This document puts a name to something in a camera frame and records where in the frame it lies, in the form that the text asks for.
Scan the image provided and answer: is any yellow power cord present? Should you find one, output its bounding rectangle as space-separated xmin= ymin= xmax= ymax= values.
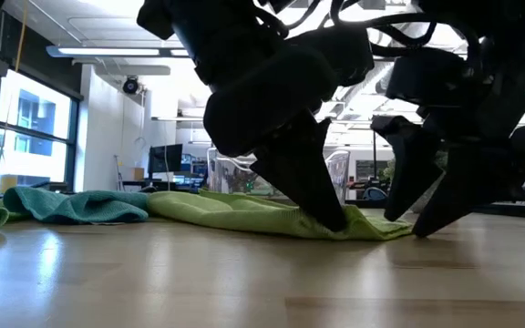
xmin=14 ymin=0 xmax=29 ymax=74

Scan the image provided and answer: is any black ceiling dome camera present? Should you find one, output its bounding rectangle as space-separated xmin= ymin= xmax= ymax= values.
xmin=122 ymin=76 xmax=140 ymax=96

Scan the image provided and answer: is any black aluminium table frame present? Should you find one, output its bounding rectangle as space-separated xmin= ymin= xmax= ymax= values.
xmin=346 ymin=199 xmax=525 ymax=220

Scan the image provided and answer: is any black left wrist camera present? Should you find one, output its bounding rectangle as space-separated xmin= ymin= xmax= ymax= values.
xmin=289 ymin=26 xmax=376 ymax=87

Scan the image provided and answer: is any linear ceiling light fixture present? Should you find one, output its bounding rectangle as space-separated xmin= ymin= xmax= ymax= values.
xmin=46 ymin=45 xmax=190 ymax=59

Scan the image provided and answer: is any clear plastic basket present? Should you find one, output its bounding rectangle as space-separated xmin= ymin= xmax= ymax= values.
xmin=206 ymin=146 xmax=351 ymax=206

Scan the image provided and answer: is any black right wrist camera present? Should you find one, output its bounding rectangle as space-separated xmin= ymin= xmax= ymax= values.
xmin=386 ymin=47 xmax=469 ymax=108

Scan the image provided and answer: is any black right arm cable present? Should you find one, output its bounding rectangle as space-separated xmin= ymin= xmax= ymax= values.
xmin=329 ymin=0 xmax=485 ymax=63

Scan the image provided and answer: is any large glass window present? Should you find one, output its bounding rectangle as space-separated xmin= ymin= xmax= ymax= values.
xmin=0 ymin=67 xmax=81 ymax=192

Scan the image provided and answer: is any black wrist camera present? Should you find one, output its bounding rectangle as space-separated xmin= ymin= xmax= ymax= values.
xmin=386 ymin=47 xmax=469 ymax=108
xmin=289 ymin=26 xmax=376 ymax=87

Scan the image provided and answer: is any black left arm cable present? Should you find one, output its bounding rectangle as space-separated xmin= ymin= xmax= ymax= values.
xmin=252 ymin=0 xmax=325 ymax=40

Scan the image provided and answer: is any black computer monitor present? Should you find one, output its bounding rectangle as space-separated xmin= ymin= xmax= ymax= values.
xmin=148 ymin=143 xmax=184 ymax=174

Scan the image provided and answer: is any teal microfiber towel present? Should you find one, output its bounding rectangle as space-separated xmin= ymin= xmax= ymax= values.
xmin=2 ymin=186 xmax=149 ymax=225

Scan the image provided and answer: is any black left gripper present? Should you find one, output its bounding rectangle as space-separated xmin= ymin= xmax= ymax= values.
xmin=202 ymin=45 xmax=348 ymax=232

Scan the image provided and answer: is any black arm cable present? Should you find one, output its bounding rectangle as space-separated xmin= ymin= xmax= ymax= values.
xmin=329 ymin=0 xmax=485 ymax=63
xmin=252 ymin=0 xmax=325 ymax=40

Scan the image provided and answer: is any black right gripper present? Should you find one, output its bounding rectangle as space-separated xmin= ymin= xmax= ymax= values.
xmin=370 ymin=58 xmax=525 ymax=239

